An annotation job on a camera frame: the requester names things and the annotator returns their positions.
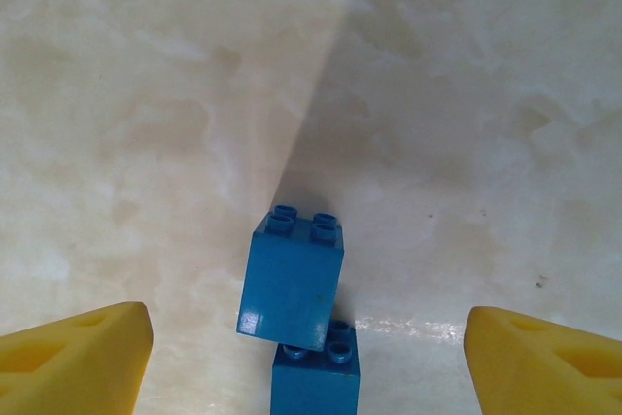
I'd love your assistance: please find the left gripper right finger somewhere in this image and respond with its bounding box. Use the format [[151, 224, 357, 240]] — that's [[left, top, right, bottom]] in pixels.
[[464, 306, 622, 415]]

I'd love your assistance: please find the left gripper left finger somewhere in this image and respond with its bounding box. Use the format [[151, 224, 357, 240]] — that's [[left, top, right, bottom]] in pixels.
[[0, 301, 156, 415]]

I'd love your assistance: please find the blue lego brick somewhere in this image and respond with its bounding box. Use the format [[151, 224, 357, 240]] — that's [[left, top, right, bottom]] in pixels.
[[269, 320, 362, 415], [236, 204, 347, 353]]

